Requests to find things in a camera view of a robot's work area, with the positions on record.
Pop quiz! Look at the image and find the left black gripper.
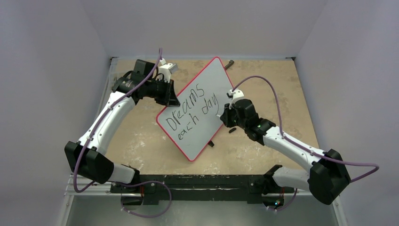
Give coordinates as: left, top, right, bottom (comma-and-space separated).
145, 77, 179, 106

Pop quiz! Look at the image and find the red framed whiteboard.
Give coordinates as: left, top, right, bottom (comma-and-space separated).
156, 56, 233, 161

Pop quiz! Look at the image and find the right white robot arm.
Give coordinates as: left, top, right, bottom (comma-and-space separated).
220, 99, 351, 205

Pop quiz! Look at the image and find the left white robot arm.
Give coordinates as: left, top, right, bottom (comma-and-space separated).
64, 58, 180, 193

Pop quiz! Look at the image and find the dark grey pipe fitting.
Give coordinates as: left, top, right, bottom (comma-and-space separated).
224, 60, 234, 70

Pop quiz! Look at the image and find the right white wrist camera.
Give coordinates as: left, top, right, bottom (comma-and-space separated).
227, 89, 245, 109

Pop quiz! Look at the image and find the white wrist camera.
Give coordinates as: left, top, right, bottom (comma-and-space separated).
158, 58, 178, 82
227, 89, 245, 109

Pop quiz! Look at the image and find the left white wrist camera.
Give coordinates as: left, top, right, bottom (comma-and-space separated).
158, 58, 178, 82

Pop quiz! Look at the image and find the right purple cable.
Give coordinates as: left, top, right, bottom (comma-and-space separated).
233, 75, 380, 183

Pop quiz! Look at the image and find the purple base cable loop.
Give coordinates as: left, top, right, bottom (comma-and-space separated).
120, 181, 172, 218

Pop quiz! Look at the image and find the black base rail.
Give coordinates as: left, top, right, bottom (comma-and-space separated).
110, 174, 294, 205

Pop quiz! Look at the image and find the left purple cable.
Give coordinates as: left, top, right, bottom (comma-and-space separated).
72, 48, 164, 194

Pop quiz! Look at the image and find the aluminium frame rail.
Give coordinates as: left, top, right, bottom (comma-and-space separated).
64, 174, 312, 197

